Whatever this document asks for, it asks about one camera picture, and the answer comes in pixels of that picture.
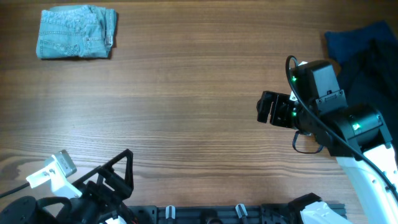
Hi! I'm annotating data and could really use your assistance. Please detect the light blue denim shorts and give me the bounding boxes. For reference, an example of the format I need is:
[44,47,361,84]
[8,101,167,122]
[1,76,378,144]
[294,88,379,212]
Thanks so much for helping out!
[36,4,118,59]

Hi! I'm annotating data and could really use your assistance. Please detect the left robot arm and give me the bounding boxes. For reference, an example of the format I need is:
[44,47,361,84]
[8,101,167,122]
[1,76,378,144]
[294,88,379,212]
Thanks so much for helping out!
[1,149,136,224]

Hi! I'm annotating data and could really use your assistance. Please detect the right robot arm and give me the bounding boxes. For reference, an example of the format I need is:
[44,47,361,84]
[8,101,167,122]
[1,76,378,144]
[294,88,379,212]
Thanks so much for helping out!
[256,55,397,223]

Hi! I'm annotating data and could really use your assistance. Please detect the navy blue garment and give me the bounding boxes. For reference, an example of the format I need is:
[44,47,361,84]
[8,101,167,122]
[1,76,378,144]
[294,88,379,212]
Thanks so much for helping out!
[324,21,397,65]

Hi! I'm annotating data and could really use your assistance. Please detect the black garment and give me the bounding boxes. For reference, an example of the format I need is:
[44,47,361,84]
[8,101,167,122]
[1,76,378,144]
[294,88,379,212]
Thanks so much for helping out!
[338,40,397,141]

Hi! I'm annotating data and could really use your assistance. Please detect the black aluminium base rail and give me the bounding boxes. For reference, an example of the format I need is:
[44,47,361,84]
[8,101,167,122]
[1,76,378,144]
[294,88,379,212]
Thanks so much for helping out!
[129,203,299,224]

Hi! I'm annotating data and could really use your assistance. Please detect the black left camera cable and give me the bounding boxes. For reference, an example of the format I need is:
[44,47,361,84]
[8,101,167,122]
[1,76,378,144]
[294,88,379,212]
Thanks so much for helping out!
[0,182,31,199]

